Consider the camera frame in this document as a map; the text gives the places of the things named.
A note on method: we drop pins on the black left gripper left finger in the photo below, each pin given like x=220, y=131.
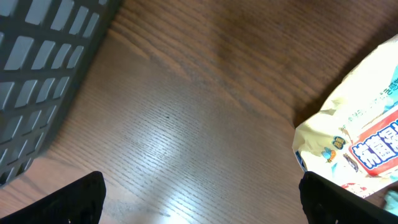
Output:
x=79, y=202

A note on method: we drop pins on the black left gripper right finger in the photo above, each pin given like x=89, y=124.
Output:
x=324, y=202

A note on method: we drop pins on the yellow chips bag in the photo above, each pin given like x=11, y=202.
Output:
x=352, y=140

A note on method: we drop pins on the light green snack packet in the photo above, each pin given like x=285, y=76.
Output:
x=391, y=202

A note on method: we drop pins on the grey plastic mesh basket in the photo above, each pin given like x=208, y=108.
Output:
x=46, y=50

